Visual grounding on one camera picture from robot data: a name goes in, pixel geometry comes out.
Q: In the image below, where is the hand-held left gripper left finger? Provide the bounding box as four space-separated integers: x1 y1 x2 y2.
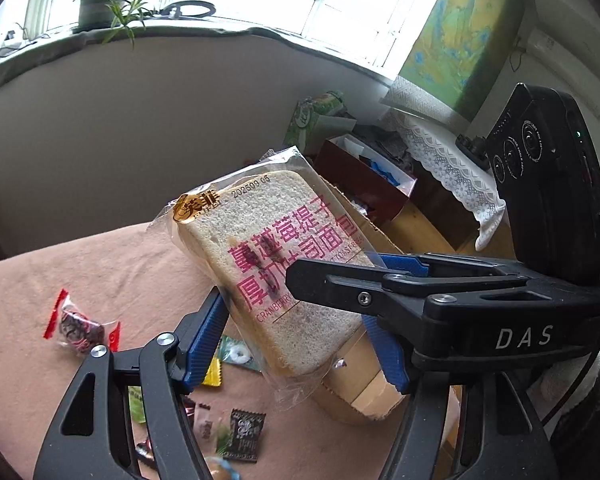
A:
32 285 231 480

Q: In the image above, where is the dark red shoebox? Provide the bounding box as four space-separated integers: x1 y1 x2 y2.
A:
314 134 418 223

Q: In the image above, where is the black ring light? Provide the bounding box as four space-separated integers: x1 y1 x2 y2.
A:
152 0 216 20

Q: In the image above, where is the potted green plant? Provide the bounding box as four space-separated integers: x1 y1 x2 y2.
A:
72 0 153 48

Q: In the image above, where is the green printed carton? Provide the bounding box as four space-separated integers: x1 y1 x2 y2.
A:
284 91 356 153

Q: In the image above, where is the grey patterned cloth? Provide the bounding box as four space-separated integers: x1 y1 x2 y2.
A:
355 125 416 171

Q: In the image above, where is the cardboard box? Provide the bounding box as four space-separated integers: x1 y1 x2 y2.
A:
310 172 413 425

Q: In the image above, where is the brown table cloth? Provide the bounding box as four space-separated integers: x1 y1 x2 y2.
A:
0 220 461 480

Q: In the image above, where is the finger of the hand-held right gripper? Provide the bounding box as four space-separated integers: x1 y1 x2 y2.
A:
285 258 432 322
374 253 531 282

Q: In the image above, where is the white window frame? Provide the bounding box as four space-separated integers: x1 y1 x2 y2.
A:
5 0 451 81

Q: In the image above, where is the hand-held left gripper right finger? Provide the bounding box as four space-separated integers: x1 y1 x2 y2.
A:
361 312 553 480

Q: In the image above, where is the pink dark snack packet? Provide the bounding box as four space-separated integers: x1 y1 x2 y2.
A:
182 397 216 443

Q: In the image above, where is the green snack packet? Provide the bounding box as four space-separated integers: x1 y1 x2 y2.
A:
128 385 148 426

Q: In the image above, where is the green white candy packet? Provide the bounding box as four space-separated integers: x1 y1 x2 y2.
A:
215 335 263 373

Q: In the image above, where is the green yellow wall painting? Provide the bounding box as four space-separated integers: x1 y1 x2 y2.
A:
397 0 526 123

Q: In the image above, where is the white lace cloth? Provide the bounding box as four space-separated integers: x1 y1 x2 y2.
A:
380 77 506 251

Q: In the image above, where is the light blue snack packet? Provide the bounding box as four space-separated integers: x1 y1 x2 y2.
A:
205 455 241 480

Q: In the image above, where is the red black snack packet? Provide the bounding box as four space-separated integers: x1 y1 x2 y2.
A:
135 437 156 471

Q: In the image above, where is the wooden bench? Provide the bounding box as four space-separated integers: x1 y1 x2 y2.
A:
380 192 516 263

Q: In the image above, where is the blue plastic bag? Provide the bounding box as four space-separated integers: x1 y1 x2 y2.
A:
370 160 407 187

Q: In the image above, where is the packaged bread slice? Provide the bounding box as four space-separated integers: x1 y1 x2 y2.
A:
147 146 386 408

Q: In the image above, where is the yellow snack packet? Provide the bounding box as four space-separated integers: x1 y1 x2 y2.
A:
201 357 224 388

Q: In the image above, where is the black device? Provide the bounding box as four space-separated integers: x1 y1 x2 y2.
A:
455 135 490 170

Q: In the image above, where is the red-edged dried fruit packet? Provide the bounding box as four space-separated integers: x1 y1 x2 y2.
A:
42 287 123 357

